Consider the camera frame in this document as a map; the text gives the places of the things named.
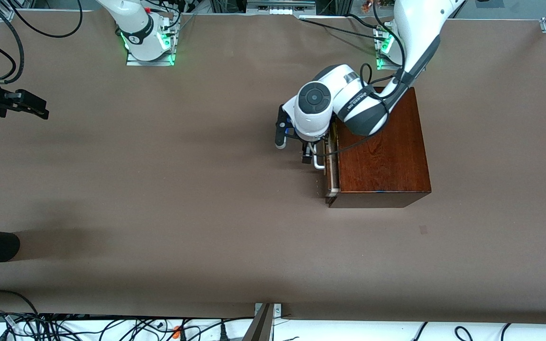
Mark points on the wooden drawer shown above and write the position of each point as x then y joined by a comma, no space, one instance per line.
332,180

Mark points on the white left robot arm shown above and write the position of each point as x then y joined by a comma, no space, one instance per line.
415,28

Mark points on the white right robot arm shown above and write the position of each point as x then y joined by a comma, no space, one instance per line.
135,28

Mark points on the dark wooden drawer cabinet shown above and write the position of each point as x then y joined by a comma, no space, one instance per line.
386,161

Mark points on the brown table cover sheet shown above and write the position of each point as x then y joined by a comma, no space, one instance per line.
112,213

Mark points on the white connector strip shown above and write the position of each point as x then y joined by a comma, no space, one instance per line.
282,11

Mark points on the copper coloured object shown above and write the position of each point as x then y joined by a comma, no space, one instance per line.
370,4

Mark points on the grey metal pole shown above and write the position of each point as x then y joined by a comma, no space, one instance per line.
259,327

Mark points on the small orange clip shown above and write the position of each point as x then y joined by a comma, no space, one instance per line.
177,330

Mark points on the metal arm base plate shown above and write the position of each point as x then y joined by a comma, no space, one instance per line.
384,68
150,63

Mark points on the metal bracket with screws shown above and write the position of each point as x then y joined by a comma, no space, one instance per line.
278,310

